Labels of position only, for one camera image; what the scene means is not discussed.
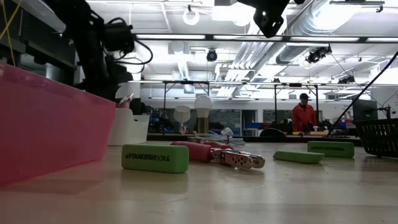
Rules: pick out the green eraser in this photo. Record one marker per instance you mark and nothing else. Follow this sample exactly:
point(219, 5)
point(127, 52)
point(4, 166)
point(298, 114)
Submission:
point(215, 141)
point(155, 158)
point(298, 156)
point(331, 148)

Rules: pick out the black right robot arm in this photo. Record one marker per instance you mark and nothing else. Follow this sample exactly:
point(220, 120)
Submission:
point(270, 15)

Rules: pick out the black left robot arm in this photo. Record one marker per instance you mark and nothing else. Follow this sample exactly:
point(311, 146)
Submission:
point(90, 46)

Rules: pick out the white plastic bin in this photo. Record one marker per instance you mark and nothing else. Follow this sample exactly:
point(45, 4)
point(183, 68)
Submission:
point(130, 127)

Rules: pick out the overhead light bar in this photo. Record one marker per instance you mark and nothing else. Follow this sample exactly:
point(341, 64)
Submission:
point(171, 36)

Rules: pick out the pink plastic bin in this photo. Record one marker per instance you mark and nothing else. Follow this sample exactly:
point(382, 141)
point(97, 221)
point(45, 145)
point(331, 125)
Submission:
point(46, 124)

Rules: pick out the white bulb on round base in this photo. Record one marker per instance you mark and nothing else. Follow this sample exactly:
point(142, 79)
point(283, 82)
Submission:
point(202, 105)

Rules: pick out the black chair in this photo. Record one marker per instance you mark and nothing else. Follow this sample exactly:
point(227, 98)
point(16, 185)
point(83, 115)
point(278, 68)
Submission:
point(272, 132)

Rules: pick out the person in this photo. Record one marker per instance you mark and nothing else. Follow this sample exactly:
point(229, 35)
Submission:
point(303, 116)

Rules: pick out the black ceiling spotlight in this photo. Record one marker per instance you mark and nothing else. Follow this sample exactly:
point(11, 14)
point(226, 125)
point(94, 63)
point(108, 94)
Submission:
point(318, 53)

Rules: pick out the black computer monitor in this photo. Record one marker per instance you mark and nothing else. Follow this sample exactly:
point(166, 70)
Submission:
point(365, 110)

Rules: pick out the black slotted plastic basket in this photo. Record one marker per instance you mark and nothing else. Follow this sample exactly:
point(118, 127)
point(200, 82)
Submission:
point(377, 137)

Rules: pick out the black background rig frame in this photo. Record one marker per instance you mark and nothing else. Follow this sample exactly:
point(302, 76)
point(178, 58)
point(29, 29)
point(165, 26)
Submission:
point(186, 82)

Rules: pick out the black aluminium table frame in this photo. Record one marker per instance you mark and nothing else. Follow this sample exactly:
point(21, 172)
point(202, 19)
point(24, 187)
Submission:
point(174, 137)

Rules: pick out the round black ceiling camera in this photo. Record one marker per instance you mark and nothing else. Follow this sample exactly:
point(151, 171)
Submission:
point(211, 55)

